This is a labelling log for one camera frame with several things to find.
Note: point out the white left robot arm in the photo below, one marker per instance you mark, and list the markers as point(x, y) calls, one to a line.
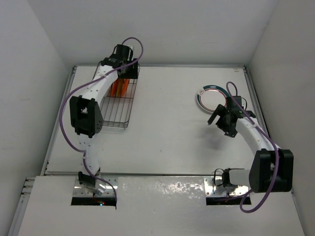
point(85, 113)

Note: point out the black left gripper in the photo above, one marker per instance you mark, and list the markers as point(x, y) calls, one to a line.
point(132, 74)

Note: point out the yellow plate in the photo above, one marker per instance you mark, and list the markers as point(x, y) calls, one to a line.
point(119, 87)

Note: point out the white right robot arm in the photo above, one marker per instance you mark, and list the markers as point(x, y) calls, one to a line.
point(268, 157)

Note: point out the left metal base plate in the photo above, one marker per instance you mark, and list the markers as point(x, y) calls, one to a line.
point(101, 189)

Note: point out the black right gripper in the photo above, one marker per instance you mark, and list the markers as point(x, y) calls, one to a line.
point(229, 131)

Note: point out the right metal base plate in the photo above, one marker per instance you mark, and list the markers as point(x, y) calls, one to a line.
point(213, 189)

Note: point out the metal base plate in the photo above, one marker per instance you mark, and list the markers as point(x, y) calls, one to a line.
point(101, 189)
point(213, 189)

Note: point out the wire dish rack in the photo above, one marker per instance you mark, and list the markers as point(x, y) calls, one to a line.
point(116, 111)

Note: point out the white foam cover board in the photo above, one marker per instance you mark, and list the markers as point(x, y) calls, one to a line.
point(152, 206)

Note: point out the orange plate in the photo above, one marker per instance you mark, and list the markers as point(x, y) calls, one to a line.
point(124, 87)
point(114, 88)

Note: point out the white plate teal rim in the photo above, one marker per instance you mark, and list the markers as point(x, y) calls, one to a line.
point(210, 96)

